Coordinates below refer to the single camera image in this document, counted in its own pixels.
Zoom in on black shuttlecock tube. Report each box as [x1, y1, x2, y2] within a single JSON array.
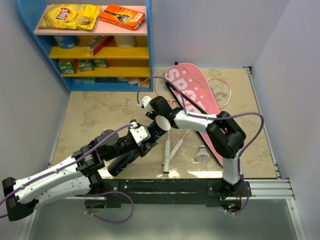
[[107, 116, 171, 177]]

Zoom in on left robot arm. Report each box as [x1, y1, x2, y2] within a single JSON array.
[[1, 126, 164, 222]]

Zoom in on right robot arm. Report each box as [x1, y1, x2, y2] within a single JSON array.
[[139, 96, 246, 197]]

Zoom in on pink badminton racket right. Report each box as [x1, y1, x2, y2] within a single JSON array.
[[154, 77, 232, 166]]

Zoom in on yellow sponge bottom shelf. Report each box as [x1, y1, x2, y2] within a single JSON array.
[[138, 77, 151, 88]]

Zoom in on crumpled white wrapper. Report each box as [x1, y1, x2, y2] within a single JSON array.
[[117, 77, 140, 85]]

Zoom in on pink racket cover bag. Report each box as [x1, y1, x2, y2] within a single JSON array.
[[164, 61, 226, 166]]

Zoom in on cream paper cup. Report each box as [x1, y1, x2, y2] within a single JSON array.
[[114, 35, 137, 49]]

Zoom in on green carton right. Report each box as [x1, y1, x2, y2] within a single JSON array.
[[93, 58, 109, 68]]

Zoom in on green carton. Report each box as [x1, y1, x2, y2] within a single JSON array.
[[77, 58, 95, 72], [93, 58, 109, 68], [58, 61, 77, 75]]

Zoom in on blue shelf unit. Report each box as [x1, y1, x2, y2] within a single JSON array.
[[17, 0, 154, 92]]

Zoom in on green carton middle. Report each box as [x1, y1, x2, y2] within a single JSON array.
[[77, 58, 95, 72]]

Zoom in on red foil snack box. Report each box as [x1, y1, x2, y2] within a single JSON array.
[[85, 35, 114, 56]]

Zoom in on green carton left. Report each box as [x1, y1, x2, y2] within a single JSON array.
[[58, 61, 77, 75]]

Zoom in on orange razor box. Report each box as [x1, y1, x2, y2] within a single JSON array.
[[99, 4, 146, 31]]

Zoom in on blue snack canister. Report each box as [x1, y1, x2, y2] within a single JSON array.
[[53, 35, 80, 49]]

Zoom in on yellow Lays chips bag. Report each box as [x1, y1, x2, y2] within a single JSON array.
[[37, 4, 101, 31]]

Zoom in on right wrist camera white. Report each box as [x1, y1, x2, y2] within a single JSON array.
[[138, 96, 152, 111]]

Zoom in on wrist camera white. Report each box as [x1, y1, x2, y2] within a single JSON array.
[[138, 96, 152, 111], [129, 120, 151, 146]]

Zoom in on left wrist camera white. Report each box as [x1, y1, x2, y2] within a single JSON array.
[[129, 120, 151, 146]]

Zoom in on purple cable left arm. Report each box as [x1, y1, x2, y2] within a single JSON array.
[[0, 122, 137, 218]]

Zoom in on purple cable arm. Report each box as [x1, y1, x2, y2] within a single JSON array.
[[137, 76, 265, 176], [0, 122, 137, 218]]

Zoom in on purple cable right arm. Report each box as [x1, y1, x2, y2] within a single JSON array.
[[137, 76, 265, 176]]

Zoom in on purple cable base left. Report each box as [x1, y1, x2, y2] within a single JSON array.
[[84, 190, 135, 224]]

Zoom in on purple cable base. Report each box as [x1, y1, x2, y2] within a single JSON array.
[[221, 174, 251, 216], [84, 190, 135, 224]]

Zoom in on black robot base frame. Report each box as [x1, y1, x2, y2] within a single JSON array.
[[89, 178, 252, 209]]

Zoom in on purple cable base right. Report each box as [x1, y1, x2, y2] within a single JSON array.
[[221, 174, 251, 216]]

